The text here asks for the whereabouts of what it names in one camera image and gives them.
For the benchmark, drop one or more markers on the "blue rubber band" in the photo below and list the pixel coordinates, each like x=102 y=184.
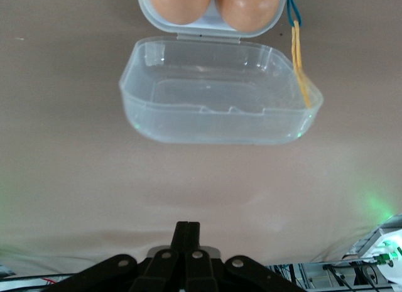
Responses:
x=296 y=23

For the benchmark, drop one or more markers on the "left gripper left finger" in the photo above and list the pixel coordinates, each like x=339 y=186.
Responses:
x=157 y=273

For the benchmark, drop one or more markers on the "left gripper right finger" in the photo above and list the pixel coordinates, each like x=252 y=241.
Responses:
x=201 y=273

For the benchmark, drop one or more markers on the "brown egg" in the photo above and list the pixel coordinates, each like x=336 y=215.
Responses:
x=179 y=6
x=248 y=9

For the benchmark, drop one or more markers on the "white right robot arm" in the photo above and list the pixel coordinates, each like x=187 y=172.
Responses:
x=392 y=257

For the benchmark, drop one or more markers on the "clear plastic egg box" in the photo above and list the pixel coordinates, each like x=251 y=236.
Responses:
x=220 y=94

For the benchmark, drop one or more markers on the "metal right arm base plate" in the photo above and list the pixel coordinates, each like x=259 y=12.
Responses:
x=367 y=238

